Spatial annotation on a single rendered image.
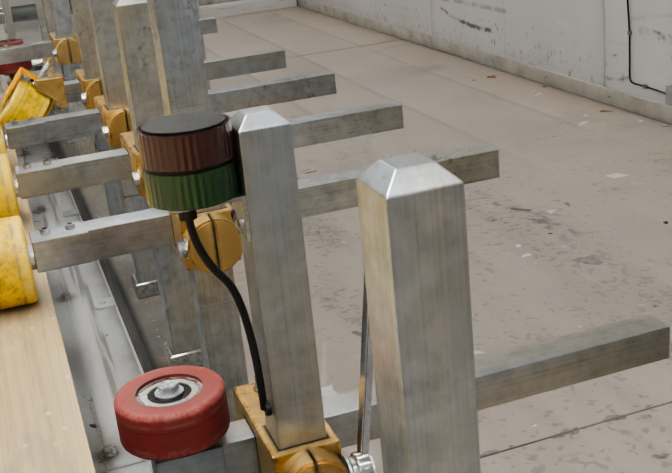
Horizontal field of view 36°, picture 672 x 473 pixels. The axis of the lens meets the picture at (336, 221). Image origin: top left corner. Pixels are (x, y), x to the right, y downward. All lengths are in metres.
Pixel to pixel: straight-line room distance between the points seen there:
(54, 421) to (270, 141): 0.26
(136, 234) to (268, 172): 0.32
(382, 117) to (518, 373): 0.52
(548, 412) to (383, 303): 2.05
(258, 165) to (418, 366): 0.25
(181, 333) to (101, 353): 0.31
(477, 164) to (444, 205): 0.63
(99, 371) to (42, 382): 0.65
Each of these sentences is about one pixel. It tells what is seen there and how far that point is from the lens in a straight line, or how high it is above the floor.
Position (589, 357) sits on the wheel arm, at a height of 0.85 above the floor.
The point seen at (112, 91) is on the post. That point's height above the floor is 0.99.
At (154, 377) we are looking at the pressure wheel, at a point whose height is 0.91.
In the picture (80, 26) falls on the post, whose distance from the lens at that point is 1.64.
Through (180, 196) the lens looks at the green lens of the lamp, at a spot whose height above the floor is 1.07.
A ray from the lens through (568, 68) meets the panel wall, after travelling 5.50.
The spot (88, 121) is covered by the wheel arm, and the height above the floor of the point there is 0.95.
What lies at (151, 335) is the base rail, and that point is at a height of 0.70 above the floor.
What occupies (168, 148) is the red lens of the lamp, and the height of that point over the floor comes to 1.10.
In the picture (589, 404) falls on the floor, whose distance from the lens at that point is 2.52.
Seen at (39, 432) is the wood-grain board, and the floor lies 0.90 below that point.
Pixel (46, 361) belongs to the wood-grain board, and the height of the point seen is 0.90.
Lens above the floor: 1.25
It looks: 19 degrees down
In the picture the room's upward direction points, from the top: 6 degrees counter-clockwise
